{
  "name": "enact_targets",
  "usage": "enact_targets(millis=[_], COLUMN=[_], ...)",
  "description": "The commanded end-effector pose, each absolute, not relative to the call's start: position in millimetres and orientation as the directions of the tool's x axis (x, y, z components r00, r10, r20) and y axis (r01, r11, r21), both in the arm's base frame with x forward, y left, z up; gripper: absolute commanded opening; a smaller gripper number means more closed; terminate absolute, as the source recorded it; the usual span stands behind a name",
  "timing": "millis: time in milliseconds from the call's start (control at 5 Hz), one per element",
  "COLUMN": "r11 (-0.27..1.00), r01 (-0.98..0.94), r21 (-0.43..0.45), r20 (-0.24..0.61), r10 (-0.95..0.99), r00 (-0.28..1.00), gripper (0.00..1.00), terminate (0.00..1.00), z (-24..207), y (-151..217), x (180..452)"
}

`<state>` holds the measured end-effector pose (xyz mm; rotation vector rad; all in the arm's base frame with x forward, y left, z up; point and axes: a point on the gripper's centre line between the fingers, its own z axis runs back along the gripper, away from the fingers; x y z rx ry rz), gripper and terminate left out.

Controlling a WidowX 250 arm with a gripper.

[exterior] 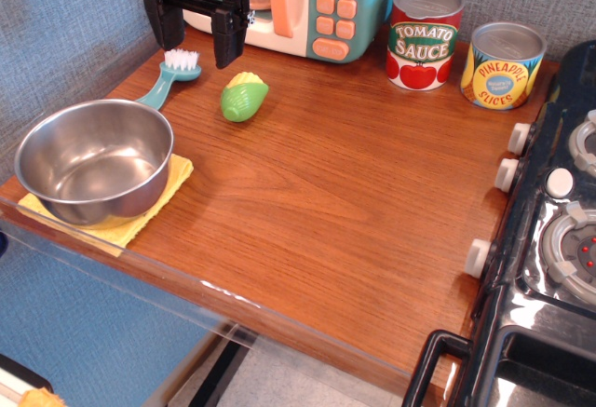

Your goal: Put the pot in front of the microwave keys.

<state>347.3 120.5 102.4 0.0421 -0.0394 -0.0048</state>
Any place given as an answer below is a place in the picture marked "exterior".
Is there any stainless steel pot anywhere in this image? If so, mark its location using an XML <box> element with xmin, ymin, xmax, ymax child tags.
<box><xmin>14</xmin><ymin>99</ymin><xmax>174</xmax><ymax>228</ymax></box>

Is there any teal toy microwave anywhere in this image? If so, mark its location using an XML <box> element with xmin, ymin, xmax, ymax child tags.
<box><xmin>182</xmin><ymin>0</ymin><xmax>401</xmax><ymax>64</ymax></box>

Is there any teal dish brush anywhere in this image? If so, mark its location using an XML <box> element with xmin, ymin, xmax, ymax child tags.
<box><xmin>137</xmin><ymin>48</ymin><xmax>202</xmax><ymax>110</ymax></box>

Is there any green toy corn cob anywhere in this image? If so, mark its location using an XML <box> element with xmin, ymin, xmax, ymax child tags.
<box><xmin>221</xmin><ymin>72</ymin><xmax>269</xmax><ymax>123</ymax></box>

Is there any tomato sauce can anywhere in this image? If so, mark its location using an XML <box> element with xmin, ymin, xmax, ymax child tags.
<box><xmin>386</xmin><ymin>0</ymin><xmax>465</xmax><ymax>91</ymax></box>

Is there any yellow folded cloth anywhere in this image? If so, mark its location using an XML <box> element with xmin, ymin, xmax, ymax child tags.
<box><xmin>19</xmin><ymin>155</ymin><xmax>194</xmax><ymax>252</ymax></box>

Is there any pineapple slices can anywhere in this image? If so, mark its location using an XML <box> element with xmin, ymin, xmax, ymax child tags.
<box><xmin>460</xmin><ymin>21</ymin><xmax>547</xmax><ymax>111</ymax></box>

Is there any white stove knob top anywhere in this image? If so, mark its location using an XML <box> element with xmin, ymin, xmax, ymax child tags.
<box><xmin>508</xmin><ymin>123</ymin><xmax>532</xmax><ymax>156</ymax></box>

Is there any white stove knob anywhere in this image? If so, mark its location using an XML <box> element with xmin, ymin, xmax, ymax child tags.
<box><xmin>464</xmin><ymin>238</ymin><xmax>492</xmax><ymax>278</ymax></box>
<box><xmin>494</xmin><ymin>158</ymin><xmax>519</xmax><ymax>193</ymax></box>
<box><xmin>508</xmin><ymin>123</ymin><xmax>532</xmax><ymax>156</ymax></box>

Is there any white stove knob middle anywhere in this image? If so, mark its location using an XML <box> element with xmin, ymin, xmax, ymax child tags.
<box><xmin>494</xmin><ymin>158</ymin><xmax>519</xmax><ymax>193</ymax></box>

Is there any white stove knob bottom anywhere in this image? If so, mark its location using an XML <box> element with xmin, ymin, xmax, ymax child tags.
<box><xmin>464</xmin><ymin>238</ymin><xmax>492</xmax><ymax>278</ymax></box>

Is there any black toy stove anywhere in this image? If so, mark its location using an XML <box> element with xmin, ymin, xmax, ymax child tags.
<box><xmin>403</xmin><ymin>41</ymin><xmax>595</xmax><ymax>406</ymax></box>

